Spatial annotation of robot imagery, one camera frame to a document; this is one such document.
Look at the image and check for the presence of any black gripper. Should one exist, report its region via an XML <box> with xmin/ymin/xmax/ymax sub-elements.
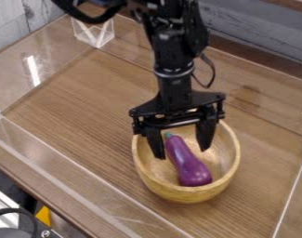
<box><xmin>130</xmin><ymin>72</ymin><xmax>225</xmax><ymax>160</ymax></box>

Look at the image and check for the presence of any purple toy eggplant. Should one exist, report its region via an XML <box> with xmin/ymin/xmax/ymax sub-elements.
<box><xmin>165</xmin><ymin>132</ymin><xmax>213</xmax><ymax>187</ymax></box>

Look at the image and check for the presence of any brown wooden bowl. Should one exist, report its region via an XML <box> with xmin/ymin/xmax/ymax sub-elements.
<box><xmin>133</xmin><ymin>121</ymin><xmax>241</xmax><ymax>204</ymax></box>

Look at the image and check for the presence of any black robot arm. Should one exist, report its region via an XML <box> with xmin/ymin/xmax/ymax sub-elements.
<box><xmin>129</xmin><ymin>0</ymin><xmax>225</xmax><ymax>159</ymax></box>

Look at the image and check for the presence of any yellow warning sticker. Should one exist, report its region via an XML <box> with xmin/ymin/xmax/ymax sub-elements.
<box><xmin>36</xmin><ymin>205</ymin><xmax>52</xmax><ymax>227</ymax></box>

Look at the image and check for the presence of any clear acrylic corner bracket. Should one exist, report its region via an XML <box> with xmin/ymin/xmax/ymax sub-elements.
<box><xmin>71</xmin><ymin>19</ymin><xmax>115</xmax><ymax>48</ymax></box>

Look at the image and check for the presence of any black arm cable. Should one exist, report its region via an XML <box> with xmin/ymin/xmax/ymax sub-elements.
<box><xmin>50</xmin><ymin>0</ymin><xmax>129</xmax><ymax>25</ymax></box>

